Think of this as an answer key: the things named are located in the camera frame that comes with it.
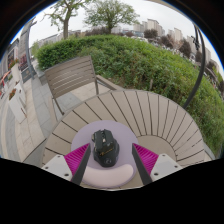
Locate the white planter box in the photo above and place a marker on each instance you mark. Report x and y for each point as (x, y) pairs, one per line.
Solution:
(16, 106)
(15, 73)

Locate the green hedge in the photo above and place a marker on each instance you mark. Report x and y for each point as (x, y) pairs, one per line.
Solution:
(140, 63)

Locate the lilac mouse pad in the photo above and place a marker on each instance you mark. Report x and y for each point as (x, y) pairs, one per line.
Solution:
(126, 136)

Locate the grey sign pillar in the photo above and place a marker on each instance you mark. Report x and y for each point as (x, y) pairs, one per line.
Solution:
(24, 43)

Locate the grey shop building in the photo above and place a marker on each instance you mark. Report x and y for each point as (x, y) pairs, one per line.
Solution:
(10, 56)

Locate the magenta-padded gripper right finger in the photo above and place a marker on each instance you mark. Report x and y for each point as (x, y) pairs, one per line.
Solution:
(146, 161)

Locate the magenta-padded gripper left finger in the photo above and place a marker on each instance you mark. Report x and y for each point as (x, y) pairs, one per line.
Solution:
(75, 161)

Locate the distant apartment buildings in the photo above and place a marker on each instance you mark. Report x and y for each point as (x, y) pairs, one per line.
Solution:
(151, 25)

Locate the dark curved umbrella pole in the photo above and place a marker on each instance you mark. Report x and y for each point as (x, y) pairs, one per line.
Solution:
(200, 66)

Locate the round-crowned tree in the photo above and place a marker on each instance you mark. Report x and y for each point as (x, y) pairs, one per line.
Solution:
(111, 15)

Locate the thin-crowned tree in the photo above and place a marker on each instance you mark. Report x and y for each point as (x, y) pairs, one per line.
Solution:
(65, 26)

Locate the grey slatted chair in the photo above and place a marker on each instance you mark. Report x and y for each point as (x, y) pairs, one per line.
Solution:
(70, 75)

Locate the black computer mouse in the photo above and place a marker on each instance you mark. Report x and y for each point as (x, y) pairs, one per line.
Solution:
(106, 150)

